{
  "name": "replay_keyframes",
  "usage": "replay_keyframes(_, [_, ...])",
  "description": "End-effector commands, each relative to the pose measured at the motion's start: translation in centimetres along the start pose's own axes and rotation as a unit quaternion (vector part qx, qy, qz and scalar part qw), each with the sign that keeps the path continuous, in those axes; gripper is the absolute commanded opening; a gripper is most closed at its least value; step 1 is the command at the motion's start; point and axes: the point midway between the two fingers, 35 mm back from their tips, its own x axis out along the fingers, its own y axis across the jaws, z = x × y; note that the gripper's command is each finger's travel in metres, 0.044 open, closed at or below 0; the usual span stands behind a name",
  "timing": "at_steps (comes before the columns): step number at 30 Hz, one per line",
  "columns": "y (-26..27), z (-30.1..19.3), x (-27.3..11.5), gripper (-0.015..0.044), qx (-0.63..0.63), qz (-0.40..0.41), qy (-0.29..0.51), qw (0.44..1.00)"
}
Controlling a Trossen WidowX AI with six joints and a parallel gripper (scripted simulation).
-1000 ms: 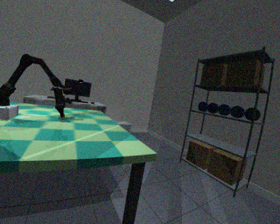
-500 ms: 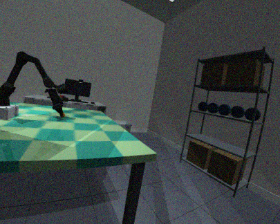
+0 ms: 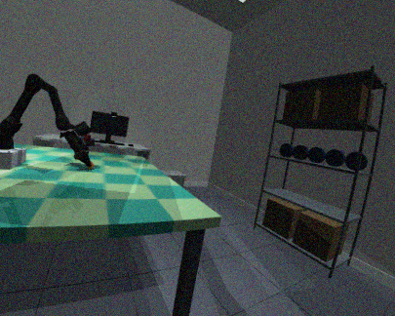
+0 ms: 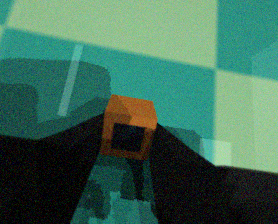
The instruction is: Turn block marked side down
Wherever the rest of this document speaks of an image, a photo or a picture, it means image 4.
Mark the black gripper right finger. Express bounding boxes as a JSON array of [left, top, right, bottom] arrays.
[[149, 123, 278, 224]]

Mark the orange-brown block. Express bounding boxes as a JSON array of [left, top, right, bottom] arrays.
[[100, 94, 158, 161]]

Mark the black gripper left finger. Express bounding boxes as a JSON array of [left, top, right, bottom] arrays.
[[0, 114, 105, 224]]

